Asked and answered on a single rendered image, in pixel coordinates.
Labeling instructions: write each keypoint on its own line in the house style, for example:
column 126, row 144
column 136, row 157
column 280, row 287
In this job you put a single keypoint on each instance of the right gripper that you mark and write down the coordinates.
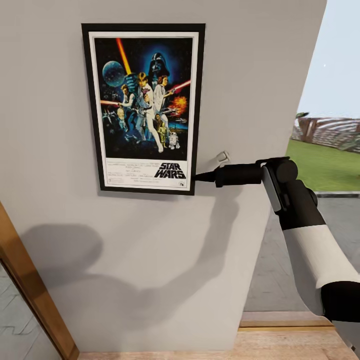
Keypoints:
column 224, row 176

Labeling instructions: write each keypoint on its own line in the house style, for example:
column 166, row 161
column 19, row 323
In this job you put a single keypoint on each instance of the poster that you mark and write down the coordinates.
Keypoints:
column 145, row 82

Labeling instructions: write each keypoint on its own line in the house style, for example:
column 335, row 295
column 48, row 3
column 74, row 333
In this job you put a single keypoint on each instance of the door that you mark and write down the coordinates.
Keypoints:
column 31, row 327

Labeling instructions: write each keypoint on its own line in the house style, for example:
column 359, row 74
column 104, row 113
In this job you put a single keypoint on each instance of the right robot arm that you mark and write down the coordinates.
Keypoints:
column 326, row 281

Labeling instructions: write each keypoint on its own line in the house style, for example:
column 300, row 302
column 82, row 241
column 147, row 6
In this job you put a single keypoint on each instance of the fixed window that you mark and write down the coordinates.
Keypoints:
column 325, row 145

